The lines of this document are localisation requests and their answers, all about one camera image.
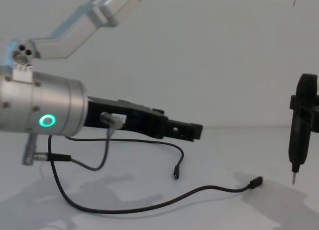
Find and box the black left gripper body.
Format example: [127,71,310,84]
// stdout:
[84,96,172,140]

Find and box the white table cloth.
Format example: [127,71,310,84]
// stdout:
[0,125,319,230]

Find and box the thin grey wrist cable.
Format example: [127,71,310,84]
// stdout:
[34,112,125,171]

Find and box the black usb cable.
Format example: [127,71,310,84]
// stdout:
[47,134,264,214]

